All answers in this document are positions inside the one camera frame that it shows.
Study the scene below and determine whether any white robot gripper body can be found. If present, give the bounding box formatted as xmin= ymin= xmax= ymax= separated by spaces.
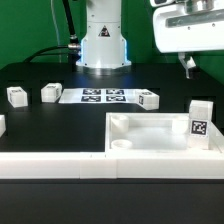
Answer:
xmin=149 ymin=0 xmax=224 ymax=53

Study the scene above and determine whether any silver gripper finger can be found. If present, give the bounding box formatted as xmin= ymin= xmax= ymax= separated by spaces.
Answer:
xmin=178 ymin=52 xmax=197 ymax=79

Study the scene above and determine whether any white square table top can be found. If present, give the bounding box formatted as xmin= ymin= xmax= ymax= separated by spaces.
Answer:
xmin=105 ymin=113 xmax=224 ymax=154

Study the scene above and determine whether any white U-shaped obstacle fence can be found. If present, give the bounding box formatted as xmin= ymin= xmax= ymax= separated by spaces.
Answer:
xmin=0 ymin=115 xmax=224 ymax=180

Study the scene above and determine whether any white sheet with tag markers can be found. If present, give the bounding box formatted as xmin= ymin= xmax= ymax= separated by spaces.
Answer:
xmin=59 ymin=88 xmax=135 ymax=104

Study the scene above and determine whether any black cable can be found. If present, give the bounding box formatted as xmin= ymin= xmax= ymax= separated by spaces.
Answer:
xmin=22 ymin=0 xmax=82 ymax=64

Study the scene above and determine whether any grey thin cable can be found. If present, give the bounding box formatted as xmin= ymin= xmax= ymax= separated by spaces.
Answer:
xmin=50 ymin=0 xmax=63 ymax=64

